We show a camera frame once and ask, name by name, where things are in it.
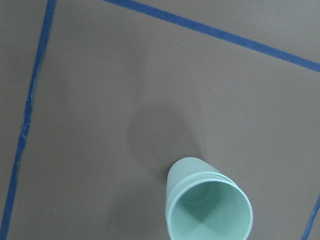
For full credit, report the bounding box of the mint green cup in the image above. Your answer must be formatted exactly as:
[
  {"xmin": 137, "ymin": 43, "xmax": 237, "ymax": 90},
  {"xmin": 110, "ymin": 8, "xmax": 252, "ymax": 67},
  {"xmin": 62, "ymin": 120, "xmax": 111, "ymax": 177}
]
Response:
[
  {"xmin": 166, "ymin": 157, "xmax": 234, "ymax": 198},
  {"xmin": 165, "ymin": 174, "xmax": 253, "ymax": 240}
]

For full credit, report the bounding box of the brown paper table cover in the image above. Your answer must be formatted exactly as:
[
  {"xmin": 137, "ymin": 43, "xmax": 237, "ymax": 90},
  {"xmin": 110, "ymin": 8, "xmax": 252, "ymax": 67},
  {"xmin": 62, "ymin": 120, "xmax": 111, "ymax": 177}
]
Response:
[{"xmin": 7, "ymin": 0, "xmax": 320, "ymax": 240}]

